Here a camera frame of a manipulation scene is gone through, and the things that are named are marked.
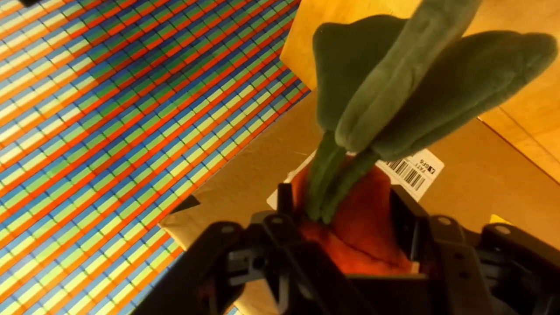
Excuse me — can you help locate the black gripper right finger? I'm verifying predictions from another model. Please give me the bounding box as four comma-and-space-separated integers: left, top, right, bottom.
390, 187, 560, 315

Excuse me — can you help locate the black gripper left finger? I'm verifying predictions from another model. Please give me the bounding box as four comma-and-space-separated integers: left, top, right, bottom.
133, 182, 352, 315

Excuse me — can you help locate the orange plush ball with tag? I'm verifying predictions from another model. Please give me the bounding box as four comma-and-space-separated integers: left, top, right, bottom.
266, 147, 446, 278

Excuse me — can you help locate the dark green cloth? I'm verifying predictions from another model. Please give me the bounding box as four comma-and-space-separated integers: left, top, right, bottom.
305, 0, 560, 226

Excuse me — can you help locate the cardboard box with white label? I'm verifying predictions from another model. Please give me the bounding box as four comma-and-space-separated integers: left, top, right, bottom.
159, 93, 560, 315

